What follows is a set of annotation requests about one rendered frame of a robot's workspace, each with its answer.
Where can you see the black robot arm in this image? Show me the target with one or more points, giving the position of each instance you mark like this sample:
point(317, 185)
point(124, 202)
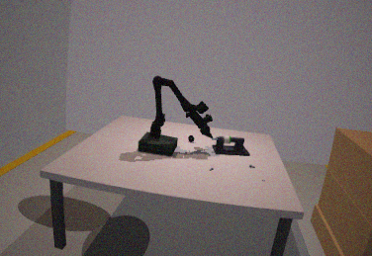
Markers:
point(155, 129)

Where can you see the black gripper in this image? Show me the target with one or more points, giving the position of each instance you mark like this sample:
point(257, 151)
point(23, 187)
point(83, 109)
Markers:
point(204, 129)

